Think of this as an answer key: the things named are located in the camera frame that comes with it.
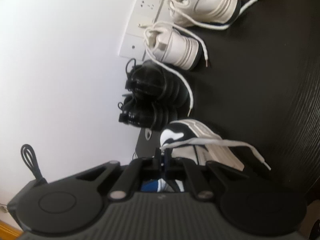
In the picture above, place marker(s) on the black and white sneaker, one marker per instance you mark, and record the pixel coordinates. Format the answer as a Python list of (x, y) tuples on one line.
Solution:
[(212, 152)]

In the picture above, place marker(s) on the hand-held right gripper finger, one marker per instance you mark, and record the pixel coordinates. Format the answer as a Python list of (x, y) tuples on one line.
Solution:
[(167, 162), (161, 162)]

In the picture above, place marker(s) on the black leather shoe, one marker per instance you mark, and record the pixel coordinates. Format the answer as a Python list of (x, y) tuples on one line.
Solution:
[(150, 80), (145, 115)]

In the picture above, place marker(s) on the white wall socket panel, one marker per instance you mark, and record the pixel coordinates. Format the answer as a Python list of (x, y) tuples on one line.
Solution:
[(132, 37)]

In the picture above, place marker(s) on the black-white sneaker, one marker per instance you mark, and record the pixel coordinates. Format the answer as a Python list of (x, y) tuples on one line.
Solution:
[(237, 145)]

